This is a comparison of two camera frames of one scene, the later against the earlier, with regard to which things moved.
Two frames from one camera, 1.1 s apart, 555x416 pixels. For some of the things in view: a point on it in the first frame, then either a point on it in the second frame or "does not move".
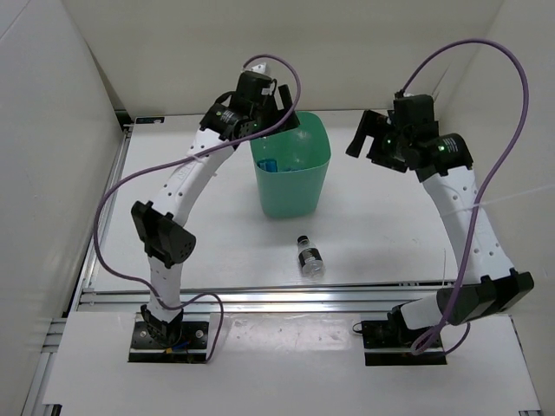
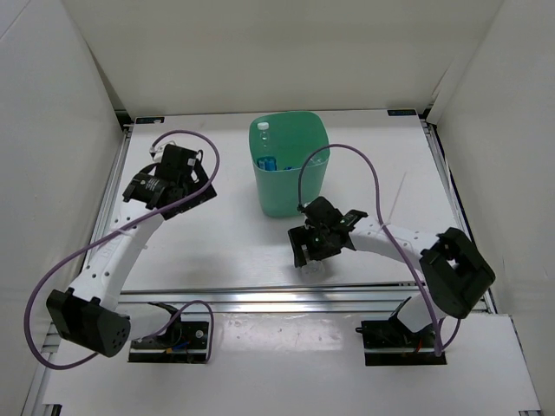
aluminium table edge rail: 314,299 does not move
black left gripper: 279,113 to 207,193
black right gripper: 375,126 to 301,236
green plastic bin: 290,165 does not move
